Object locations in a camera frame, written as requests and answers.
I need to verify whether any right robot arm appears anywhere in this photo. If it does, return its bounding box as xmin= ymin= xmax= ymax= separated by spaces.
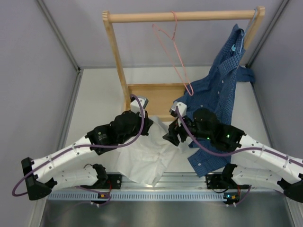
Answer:
xmin=163 ymin=103 xmax=303 ymax=202

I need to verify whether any blue checkered shirt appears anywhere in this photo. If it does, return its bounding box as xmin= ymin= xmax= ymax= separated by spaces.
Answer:
xmin=176 ymin=24 xmax=255 ymax=177

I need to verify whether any wooden clothes rack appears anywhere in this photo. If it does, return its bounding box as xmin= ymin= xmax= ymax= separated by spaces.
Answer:
xmin=102 ymin=6 xmax=266 ymax=122

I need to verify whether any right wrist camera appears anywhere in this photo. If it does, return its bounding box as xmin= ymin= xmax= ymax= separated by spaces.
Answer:
xmin=169 ymin=101 xmax=187 ymax=118

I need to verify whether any white shirt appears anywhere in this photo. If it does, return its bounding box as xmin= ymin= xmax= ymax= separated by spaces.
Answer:
xmin=116 ymin=116 xmax=180 ymax=187

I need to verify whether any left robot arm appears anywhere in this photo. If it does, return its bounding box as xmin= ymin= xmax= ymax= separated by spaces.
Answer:
xmin=21 ymin=111 xmax=153 ymax=201

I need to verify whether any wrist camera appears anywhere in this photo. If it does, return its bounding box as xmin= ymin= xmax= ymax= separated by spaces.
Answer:
xmin=169 ymin=101 xmax=187 ymax=118
xmin=130 ymin=94 xmax=149 ymax=118

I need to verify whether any light blue hanger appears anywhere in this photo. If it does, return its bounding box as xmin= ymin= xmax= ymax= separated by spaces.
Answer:
xmin=230 ymin=8 xmax=258 ymax=53

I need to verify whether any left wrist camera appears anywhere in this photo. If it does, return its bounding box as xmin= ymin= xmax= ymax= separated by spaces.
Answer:
xmin=130 ymin=94 xmax=149 ymax=118

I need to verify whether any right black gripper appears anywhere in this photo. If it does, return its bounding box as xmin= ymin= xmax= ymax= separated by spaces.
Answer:
xmin=163 ymin=113 xmax=213 ymax=147

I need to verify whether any slotted metal rail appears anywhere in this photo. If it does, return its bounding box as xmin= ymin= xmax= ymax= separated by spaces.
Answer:
xmin=46 ymin=172 xmax=251 ymax=201

